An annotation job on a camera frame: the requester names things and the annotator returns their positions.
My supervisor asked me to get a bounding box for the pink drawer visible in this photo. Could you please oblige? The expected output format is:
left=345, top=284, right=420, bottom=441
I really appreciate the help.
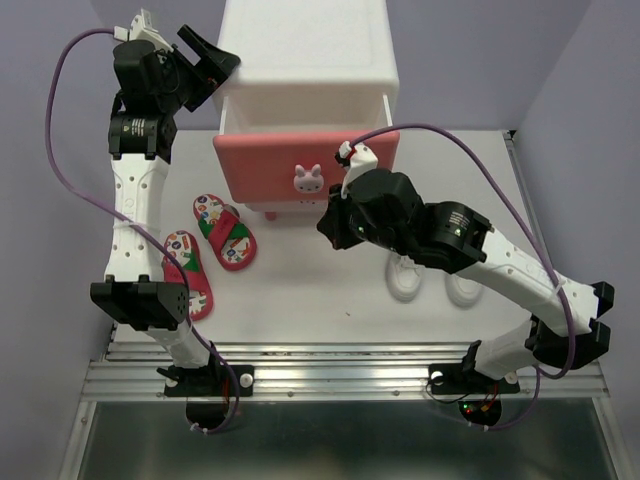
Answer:
left=212, top=128, right=401, bottom=206

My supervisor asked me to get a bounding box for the aluminium rail frame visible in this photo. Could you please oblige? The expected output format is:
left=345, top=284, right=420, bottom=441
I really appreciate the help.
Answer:
left=59, top=129, right=631, bottom=480

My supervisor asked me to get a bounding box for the red patterned slipper near cabinet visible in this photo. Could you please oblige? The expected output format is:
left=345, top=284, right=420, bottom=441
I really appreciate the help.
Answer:
left=193, top=193, right=258, bottom=271

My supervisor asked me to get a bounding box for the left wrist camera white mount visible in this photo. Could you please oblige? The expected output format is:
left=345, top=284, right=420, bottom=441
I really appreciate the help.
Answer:
left=113, top=8, right=174, bottom=52

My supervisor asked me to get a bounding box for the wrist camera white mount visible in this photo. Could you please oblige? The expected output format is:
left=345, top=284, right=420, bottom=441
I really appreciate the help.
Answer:
left=113, top=8, right=174, bottom=52
left=335, top=141, right=378, bottom=199

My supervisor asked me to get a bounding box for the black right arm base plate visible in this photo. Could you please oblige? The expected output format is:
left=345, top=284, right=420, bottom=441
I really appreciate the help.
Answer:
left=428, top=363, right=520, bottom=396

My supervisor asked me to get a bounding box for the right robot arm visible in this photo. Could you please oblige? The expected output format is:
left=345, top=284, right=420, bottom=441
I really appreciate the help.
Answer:
left=317, top=169, right=615, bottom=390

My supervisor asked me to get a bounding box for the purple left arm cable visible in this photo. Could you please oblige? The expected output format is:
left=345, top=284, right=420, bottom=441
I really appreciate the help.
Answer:
left=45, top=27, right=244, bottom=435

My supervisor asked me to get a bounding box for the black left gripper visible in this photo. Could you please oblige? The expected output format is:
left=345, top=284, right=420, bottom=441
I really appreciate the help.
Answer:
left=157, top=28, right=239, bottom=114

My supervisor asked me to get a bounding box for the white shoe cabinet body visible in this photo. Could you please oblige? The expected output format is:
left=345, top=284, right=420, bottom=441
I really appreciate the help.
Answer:
left=214, top=1, right=399, bottom=134

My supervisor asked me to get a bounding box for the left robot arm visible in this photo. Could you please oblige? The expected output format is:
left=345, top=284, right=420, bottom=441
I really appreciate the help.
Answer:
left=90, top=25, right=240, bottom=394

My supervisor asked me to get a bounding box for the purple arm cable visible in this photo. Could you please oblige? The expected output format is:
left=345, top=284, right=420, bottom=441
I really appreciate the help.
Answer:
left=349, top=122, right=572, bottom=434
left=45, top=27, right=244, bottom=435

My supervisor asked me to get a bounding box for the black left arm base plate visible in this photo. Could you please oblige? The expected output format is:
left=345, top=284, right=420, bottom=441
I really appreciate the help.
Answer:
left=156, top=363, right=255, bottom=398

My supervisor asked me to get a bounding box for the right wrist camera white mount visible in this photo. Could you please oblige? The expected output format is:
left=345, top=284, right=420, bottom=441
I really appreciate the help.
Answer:
left=335, top=141, right=378, bottom=199

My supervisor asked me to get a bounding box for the red patterned slipper near arm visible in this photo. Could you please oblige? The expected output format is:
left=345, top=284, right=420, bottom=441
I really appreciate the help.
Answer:
left=162, top=230, right=215, bottom=321

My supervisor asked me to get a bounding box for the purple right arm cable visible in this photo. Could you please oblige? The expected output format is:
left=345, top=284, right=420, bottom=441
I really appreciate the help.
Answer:
left=349, top=122, right=572, bottom=434

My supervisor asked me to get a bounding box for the white sneaker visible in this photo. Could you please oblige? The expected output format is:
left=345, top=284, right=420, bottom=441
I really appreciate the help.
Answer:
left=445, top=275, right=484, bottom=309
left=385, top=252, right=423, bottom=303

